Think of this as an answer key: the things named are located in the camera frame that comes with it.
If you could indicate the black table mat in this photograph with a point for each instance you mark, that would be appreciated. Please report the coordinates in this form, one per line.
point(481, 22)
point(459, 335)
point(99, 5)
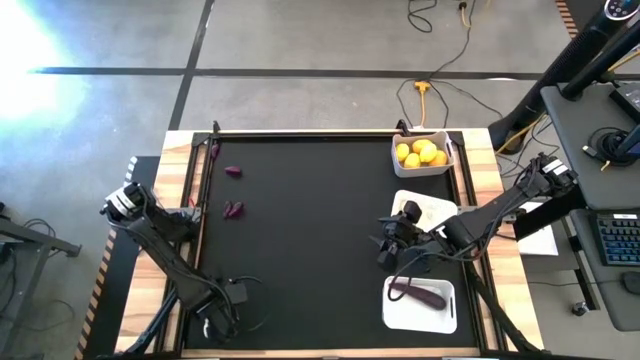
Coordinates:
point(310, 225)

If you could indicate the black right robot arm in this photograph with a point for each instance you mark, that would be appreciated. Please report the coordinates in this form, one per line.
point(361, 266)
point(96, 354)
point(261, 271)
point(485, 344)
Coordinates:
point(500, 207)

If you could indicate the long purple eggplant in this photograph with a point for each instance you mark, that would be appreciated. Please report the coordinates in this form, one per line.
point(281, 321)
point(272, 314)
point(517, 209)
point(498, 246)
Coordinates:
point(422, 296)

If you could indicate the black tower fan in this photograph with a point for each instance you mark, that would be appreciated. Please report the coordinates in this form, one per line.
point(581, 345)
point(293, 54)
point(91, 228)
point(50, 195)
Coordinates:
point(560, 65)

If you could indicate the backlit black keyboard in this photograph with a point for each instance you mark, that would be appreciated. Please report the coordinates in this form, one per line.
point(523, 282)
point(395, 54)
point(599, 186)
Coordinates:
point(620, 240)

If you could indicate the grey desk top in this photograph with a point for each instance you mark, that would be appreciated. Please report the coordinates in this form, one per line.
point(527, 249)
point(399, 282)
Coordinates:
point(590, 125)

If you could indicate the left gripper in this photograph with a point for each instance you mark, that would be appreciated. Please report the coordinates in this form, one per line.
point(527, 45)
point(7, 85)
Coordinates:
point(215, 312)

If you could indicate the black desk beam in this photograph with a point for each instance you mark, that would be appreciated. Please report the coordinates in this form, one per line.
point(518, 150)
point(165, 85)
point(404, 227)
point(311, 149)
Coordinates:
point(555, 215)

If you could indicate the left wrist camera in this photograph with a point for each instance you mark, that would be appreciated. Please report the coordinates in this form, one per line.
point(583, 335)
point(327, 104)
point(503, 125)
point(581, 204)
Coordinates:
point(235, 292)

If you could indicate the black striped-edge floor mat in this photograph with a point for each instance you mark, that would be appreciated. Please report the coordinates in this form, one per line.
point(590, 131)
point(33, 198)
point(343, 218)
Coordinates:
point(110, 310)

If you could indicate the small purple eggplant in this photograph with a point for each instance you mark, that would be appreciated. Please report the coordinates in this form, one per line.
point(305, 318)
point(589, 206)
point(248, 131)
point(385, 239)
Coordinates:
point(237, 210)
point(215, 150)
point(233, 171)
point(227, 209)

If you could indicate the desk caster wheel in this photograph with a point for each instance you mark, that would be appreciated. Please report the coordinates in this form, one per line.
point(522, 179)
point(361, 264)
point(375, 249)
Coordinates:
point(580, 308)

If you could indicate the white plastic basket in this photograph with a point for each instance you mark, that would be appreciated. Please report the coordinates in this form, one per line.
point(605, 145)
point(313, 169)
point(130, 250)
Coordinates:
point(400, 171)
point(442, 210)
point(420, 320)

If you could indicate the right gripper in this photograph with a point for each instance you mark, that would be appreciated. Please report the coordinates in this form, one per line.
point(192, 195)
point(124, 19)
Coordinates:
point(410, 240)

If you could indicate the white paper sheet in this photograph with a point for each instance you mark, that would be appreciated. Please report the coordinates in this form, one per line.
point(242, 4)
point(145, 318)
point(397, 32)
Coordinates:
point(540, 245)

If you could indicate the grey keyboard shelf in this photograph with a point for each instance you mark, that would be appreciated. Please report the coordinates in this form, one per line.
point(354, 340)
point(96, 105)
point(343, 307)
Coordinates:
point(620, 300)

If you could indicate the black computer mouse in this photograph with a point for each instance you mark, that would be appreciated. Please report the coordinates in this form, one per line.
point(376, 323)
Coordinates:
point(632, 283)

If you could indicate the black metal stand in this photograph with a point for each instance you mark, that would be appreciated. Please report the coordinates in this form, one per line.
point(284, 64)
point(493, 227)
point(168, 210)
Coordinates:
point(40, 239)

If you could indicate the yellow lemon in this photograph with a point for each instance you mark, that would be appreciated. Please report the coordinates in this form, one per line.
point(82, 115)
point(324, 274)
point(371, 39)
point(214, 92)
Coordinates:
point(429, 154)
point(421, 144)
point(402, 151)
point(412, 160)
point(441, 159)

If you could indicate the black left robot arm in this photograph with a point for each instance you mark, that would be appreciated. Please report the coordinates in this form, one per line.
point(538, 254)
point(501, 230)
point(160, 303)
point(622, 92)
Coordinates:
point(165, 250)

